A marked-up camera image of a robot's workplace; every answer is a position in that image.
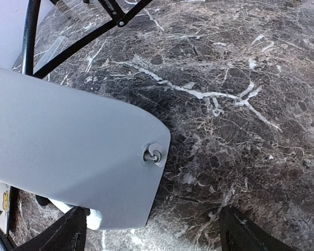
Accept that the white metronome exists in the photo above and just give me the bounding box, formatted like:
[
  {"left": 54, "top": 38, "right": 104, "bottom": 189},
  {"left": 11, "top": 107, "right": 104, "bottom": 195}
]
[{"left": 0, "top": 68, "right": 171, "bottom": 230}]

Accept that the square floral ceramic plate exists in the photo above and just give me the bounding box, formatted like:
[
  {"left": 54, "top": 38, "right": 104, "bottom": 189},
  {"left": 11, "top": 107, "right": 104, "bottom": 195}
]
[{"left": 0, "top": 182, "right": 12, "bottom": 235}]

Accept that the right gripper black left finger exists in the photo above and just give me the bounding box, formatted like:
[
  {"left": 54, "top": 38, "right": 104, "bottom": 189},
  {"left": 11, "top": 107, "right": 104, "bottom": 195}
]
[{"left": 15, "top": 207, "right": 87, "bottom": 250}]

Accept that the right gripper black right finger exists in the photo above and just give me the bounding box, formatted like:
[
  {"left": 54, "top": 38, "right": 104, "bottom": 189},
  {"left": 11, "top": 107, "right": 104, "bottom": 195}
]
[{"left": 219, "top": 206, "right": 293, "bottom": 250}]

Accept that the black perforated music stand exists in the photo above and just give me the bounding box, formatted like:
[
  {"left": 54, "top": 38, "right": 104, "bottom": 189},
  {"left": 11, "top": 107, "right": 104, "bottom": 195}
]
[{"left": 21, "top": 0, "right": 154, "bottom": 79}]

